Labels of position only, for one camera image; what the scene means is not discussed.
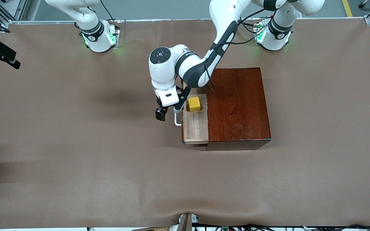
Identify yellow wooden block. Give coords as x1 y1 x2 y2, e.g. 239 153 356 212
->
188 97 202 112

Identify wooden drawer with white handle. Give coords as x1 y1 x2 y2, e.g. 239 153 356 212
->
174 84 210 145

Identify brown table cover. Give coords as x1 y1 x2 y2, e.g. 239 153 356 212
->
0 18 370 230

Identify dark brown wooden cabinet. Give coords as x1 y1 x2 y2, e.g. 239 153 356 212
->
203 67 272 151

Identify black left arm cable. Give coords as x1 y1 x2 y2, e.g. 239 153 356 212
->
204 8 274 92

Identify black base cable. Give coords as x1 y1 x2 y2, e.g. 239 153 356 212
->
241 21 259 34
240 18 262 26
100 0 116 21

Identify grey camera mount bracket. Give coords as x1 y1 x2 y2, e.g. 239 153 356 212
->
176 213 199 231

